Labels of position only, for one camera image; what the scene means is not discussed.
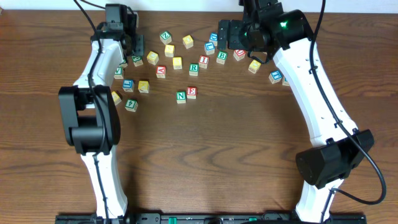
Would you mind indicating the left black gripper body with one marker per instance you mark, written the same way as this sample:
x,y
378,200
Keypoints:
x,y
138,43

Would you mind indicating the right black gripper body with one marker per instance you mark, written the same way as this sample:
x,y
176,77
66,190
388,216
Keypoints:
x,y
229,35

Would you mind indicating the green R block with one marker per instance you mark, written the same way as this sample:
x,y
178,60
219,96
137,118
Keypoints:
x,y
193,69

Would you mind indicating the green N block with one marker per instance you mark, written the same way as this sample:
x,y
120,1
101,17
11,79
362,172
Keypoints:
x,y
181,97

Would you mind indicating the red E block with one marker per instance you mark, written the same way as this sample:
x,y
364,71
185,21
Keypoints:
x,y
191,92

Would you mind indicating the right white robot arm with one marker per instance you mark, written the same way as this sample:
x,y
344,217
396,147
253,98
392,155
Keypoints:
x,y
338,146

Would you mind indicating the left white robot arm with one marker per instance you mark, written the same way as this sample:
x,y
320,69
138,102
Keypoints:
x,y
90,119

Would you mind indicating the yellow O block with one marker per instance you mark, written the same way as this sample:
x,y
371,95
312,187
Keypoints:
x,y
153,58

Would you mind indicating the blue D block left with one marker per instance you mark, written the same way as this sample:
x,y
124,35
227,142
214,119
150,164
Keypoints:
x,y
214,38

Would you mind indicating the green 7 block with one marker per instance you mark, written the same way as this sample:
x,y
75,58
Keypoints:
x,y
124,63

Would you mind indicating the red U block right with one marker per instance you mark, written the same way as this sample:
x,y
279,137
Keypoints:
x,y
239,54

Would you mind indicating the green B block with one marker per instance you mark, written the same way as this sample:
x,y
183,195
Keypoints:
x,y
221,57

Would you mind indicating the green V block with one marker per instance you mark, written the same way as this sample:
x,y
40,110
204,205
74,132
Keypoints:
x,y
119,73

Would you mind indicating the green Z block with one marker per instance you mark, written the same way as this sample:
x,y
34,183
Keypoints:
x,y
165,37

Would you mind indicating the yellow S block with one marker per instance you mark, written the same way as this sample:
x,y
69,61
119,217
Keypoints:
x,y
169,50

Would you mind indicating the yellow block beside L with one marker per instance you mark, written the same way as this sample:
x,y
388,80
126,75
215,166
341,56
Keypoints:
x,y
143,86

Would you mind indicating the blue L block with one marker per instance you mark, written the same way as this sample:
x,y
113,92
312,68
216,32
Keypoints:
x,y
128,85

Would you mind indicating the yellow block right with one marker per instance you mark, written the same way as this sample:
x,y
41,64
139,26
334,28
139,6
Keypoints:
x,y
254,66

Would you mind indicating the red I block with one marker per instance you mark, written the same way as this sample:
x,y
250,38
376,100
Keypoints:
x,y
203,61

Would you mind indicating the yellow block top centre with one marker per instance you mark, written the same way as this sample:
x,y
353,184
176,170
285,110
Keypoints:
x,y
188,41

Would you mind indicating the yellow C block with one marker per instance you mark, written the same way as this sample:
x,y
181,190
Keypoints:
x,y
117,98

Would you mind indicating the green 4 block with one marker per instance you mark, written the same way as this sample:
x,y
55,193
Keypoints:
x,y
131,105

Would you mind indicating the blue T block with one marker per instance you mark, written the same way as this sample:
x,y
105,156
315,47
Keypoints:
x,y
275,77

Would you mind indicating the blue 5 block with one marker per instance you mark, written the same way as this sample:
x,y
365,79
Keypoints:
x,y
285,82

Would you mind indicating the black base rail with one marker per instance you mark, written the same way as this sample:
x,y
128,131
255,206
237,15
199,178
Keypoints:
x,y
155,218

